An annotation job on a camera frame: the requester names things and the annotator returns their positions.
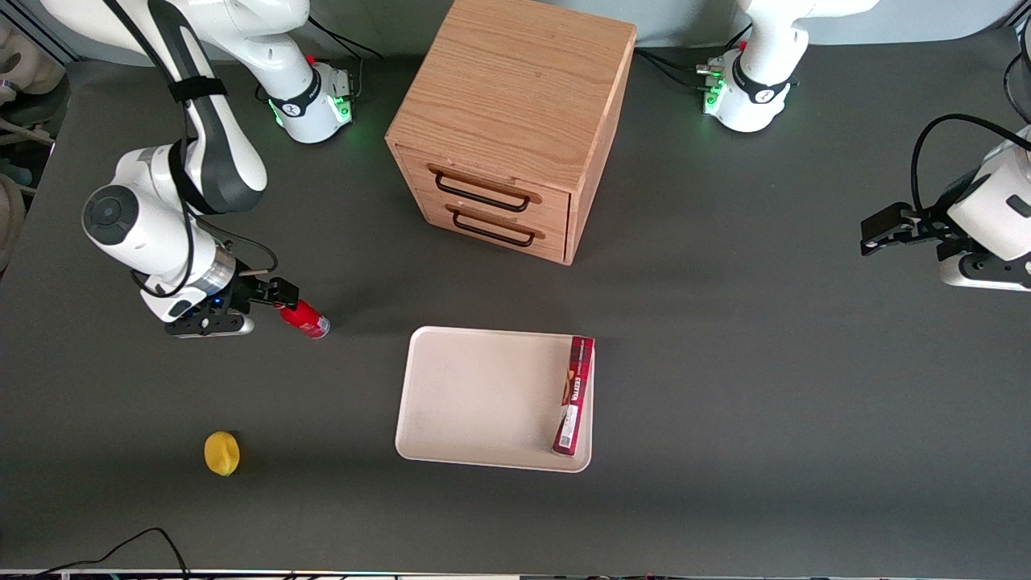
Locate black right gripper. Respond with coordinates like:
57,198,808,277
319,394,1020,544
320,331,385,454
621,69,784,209
211,270,300,317

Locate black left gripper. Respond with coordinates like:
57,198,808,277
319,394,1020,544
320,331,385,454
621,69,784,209
859,203,969,259

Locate cream plastic tray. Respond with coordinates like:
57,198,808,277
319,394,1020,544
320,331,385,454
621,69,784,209
395,325,595,474

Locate yellow lemon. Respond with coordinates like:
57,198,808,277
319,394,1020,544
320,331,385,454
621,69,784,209
204,431,241,478

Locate wooden drawer front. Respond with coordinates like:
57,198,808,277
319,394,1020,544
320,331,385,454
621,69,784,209
393,145,573,225
415,193,569,263

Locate red biscuit box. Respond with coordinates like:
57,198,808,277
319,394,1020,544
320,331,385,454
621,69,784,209
552,336,595,458

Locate wooden drawer cabinet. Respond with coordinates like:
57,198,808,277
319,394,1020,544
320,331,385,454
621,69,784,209
385,0,637,267

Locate beige plastic object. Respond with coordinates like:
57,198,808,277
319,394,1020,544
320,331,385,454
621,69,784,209
0,20,67,96

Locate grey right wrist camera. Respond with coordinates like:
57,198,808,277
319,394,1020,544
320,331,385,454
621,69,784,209
166,313,255,338

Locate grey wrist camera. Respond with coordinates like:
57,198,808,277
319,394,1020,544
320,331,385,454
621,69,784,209
166,313,255,338
938,251,1031,292

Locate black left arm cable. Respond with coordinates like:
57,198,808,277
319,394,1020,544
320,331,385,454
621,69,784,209
911,114,1031,212

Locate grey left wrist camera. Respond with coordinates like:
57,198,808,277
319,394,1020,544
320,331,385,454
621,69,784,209
938,251,1031,292

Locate black velcro strap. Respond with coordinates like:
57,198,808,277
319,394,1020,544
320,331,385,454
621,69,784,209
168,78,229,102

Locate black drawer handle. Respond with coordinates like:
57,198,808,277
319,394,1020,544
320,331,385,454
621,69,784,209
445,205,545,248
427,165,542,213

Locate black right base cables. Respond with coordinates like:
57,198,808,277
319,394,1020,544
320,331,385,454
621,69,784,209
308,16,384,102

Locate black base cables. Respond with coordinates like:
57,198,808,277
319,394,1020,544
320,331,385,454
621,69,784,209
308,16,384,102
635,24,752,91

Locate black cable at table edge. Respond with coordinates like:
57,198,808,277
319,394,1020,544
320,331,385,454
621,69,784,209
24,528,191,580

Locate black left base cables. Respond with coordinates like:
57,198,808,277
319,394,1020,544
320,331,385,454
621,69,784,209
635,24,752,91

